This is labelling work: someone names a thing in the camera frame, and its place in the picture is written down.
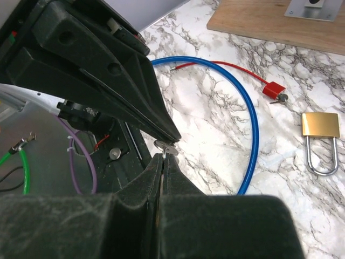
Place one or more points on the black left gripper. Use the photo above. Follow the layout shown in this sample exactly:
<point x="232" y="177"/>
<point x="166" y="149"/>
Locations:
<point x="86" y="53"/>

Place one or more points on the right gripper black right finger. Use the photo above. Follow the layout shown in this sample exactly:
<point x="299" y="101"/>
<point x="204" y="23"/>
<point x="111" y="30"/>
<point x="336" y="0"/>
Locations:
<point x="223" y="226"/>

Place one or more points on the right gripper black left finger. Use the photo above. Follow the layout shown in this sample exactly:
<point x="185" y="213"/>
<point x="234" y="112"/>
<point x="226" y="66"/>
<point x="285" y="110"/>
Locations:
<point x="114" y="225"/>

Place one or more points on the blue cable lock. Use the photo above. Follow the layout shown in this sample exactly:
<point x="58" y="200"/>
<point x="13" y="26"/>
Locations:
<point x="248" y="102"/>

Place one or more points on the red cable seal lock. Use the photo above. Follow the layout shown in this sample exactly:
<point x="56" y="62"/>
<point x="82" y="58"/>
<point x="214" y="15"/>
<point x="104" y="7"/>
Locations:
<point x="271" y="89"/>

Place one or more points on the brass padlock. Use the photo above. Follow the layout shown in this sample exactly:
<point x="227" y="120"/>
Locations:
<point x="321" y="125"/>

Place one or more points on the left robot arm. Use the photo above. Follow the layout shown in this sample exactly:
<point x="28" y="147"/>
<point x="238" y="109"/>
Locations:
<point x="54" y="105"/>

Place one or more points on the wooden board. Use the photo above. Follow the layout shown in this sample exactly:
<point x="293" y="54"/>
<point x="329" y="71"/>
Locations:
<point x="266" y="20"/>

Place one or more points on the green cable lock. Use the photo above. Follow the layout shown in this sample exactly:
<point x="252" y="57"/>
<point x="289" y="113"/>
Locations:
<point x="19" y="148"/>

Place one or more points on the metal shelf stand bracket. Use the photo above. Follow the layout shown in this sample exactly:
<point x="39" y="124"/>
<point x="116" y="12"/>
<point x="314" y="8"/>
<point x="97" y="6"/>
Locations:
<point x="319" y="10"/>

